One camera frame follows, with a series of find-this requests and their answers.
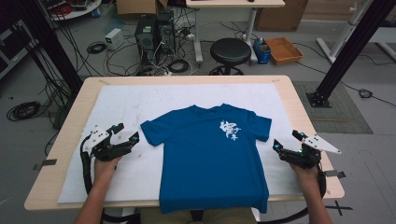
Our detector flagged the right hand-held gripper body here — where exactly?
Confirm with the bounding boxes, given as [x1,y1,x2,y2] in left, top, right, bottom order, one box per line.
[280,133,342,170]

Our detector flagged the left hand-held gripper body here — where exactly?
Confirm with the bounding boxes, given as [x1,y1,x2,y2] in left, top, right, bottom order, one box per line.
[81,125,125,162]

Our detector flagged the blue t-shirt with white print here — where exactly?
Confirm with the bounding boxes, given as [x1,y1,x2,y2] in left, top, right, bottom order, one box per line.
[139,103,273,215]

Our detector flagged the person's left hand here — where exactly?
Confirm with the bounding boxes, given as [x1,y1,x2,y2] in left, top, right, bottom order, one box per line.
[92,156,123,185]

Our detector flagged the person's right hand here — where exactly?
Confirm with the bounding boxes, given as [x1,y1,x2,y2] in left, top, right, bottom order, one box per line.
[289,162,320,185]

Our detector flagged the white table mat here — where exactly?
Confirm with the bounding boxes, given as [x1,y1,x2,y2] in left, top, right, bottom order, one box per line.
[57,82,304,204]

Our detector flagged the grey tape strip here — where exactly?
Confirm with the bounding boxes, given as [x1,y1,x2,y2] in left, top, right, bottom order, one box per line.
[324,169,347,179]
[32,158,58,172]

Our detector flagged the grey floor mat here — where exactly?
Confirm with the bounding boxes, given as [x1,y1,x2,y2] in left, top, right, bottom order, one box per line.
[292,81,374,135]

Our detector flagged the black tape cross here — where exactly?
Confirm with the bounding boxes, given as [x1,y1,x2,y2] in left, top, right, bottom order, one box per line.
[325,200,354,217]

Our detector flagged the orange cardboard tray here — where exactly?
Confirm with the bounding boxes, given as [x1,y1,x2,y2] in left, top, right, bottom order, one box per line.
[264,36,304,66]

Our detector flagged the white power supply box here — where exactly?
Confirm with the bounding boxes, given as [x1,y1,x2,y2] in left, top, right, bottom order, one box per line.
[104,27,125,51]

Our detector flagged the person's khaki shorts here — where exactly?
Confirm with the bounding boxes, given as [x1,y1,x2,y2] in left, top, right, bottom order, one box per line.
[139,206,258,224]

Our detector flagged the blue box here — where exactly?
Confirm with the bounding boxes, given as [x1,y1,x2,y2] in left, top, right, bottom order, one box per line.
[252,37,272,65]

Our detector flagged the black computer tower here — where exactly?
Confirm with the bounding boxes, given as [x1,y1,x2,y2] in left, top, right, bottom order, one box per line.
[134,13,159,53]
[156,10,177,56]

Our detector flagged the black metal stand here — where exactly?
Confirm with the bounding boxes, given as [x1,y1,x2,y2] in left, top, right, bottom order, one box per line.
[12,0,84,94]
[305,0,396,109]

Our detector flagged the black round stool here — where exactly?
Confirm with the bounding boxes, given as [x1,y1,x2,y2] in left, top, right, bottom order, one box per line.
[208,37,252,77]

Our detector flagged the white metal stand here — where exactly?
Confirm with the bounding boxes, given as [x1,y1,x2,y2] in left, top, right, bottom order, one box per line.
[316,0,396,64]

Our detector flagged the large brown cardboard box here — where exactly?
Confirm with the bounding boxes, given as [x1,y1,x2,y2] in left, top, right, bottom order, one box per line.
[255,0,309,32]

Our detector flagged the round white table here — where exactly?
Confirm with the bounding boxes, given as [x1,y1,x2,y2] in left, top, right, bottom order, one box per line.
[46,0,103,22]

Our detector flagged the white-legged desk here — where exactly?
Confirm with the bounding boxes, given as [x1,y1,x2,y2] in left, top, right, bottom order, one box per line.
[185,0,286,64]

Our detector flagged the left gripper black corrugated cable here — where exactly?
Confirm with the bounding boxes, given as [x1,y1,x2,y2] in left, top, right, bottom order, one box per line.
[79,134,95,195]

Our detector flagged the gripper black corrugated cable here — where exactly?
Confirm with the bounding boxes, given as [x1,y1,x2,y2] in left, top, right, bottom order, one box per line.
[79,134,95,195]
[258,169,328,224]

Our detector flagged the right gripper black corrugated cable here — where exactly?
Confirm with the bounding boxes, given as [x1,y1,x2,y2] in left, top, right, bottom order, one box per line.
[258,169,328,224]

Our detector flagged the coiled black cable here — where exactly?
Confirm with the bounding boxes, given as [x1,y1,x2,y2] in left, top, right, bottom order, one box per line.
[167,59,191,75]
[6,101,42,122]
[358,88,374,100]
[86,41,107,55]

